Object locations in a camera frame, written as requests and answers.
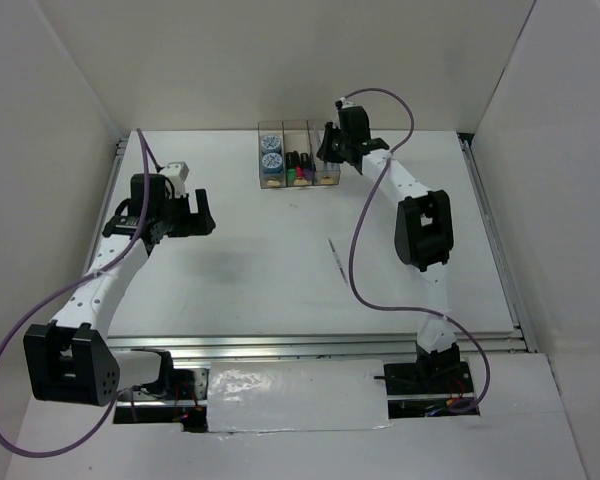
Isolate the purple capped black highlighter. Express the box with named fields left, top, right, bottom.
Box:
left=300, top=153, right=313, bottom=184

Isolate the green capped black highlighter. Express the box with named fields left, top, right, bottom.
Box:
left=285, top=151, right=299, bottom=185

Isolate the thin black white pen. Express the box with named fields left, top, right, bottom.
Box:
left=327, top=238, right=349, bottom=286

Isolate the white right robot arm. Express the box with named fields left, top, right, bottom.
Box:
left=317, top=99, right=460, bottom=392

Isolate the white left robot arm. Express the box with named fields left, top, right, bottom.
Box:
left=23, top=162, right=215, bottom=406

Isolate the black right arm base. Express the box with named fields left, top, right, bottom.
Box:
left=374, top=362, right=474, bottom=419

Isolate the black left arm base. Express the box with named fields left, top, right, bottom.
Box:
left=113, top=368, right=210, bottom=433

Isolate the right clear storage bin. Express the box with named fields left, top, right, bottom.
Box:
left=308, top=119, right=341, bottom=186

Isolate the clear storage bin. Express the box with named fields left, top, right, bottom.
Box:
left=283, top=120, right=312, bottom=187
left=258, top=121, right=286, bottom=189
left=308, top=119, right=341, bottom=186

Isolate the middle clear storage bin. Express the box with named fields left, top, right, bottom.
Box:
left=283, top=120, right=312, bottom=187

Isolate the left clear storage bin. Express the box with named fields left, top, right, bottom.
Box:
left=258, top=121, right=286, bottom=189

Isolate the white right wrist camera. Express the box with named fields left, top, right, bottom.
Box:
left=335, top=97, right=364, bottom=115

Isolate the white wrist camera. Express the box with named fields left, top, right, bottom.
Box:
left=335, top=97, right=364, bottom=115
left=161, top=162, right=189, bottom=198

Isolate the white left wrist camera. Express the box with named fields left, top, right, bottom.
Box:
left=161, top=162, right=189, bottom=198

